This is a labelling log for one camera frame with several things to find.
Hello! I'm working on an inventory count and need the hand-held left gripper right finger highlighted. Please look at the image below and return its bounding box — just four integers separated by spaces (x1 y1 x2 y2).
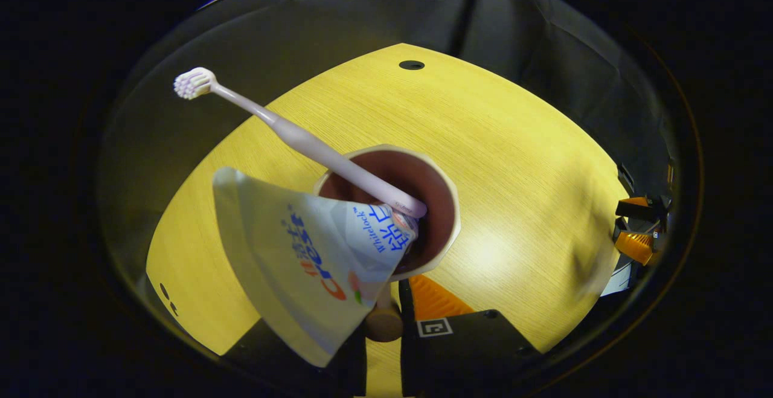
399 274 541 398

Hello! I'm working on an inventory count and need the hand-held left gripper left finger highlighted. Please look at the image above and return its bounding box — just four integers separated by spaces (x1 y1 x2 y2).
223 318 368 398

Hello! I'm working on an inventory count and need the white toothpaste tube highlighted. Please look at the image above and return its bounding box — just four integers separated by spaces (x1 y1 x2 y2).
212 167 419 368

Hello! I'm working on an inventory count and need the beige cup with handle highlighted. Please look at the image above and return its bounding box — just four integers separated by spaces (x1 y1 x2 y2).
312 144 461 343

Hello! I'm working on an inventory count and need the pale pink toothbrush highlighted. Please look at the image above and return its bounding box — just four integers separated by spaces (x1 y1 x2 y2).
173 67 428 219

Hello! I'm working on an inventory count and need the black backdrop cloth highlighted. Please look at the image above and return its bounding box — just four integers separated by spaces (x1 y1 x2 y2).
100 0 677 302

